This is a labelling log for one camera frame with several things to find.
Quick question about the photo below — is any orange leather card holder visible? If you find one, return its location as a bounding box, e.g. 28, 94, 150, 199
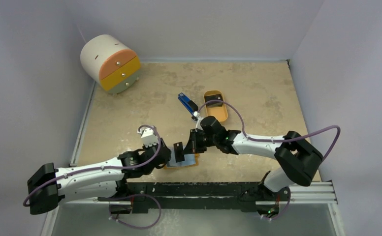
164, 153, 199, 169

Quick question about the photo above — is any black VIP credit card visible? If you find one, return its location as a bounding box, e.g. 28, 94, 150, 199
173, 142, 185, 163

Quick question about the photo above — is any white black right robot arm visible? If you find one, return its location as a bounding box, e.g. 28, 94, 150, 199
182, 116, 323, 200

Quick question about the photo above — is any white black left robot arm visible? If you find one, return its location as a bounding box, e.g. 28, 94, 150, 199
23, 143, 172, 215

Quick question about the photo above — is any black credit card stack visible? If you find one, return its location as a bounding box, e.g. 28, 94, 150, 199
204, 93, 223, 108

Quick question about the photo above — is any orange oval tray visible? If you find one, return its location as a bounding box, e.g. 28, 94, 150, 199
204, 90, 228, 122

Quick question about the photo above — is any blue black stapler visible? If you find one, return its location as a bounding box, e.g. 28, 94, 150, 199
177, 93, 198, 115

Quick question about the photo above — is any white round mini drawer chest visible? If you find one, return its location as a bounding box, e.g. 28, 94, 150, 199
80, 34, 141, 94

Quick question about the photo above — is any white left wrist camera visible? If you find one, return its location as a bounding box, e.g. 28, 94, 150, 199
138, 126, 159, 148

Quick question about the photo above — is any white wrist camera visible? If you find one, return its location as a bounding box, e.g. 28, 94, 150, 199
192, 111, 204, 130
138, 126, 159, 148

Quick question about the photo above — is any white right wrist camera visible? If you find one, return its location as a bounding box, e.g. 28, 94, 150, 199
192, 111, 204, 130

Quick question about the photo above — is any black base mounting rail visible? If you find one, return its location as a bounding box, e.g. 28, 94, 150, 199
98, 181, 289, 215

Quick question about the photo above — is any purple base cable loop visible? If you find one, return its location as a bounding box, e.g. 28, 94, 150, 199
108, 190, 164, 230

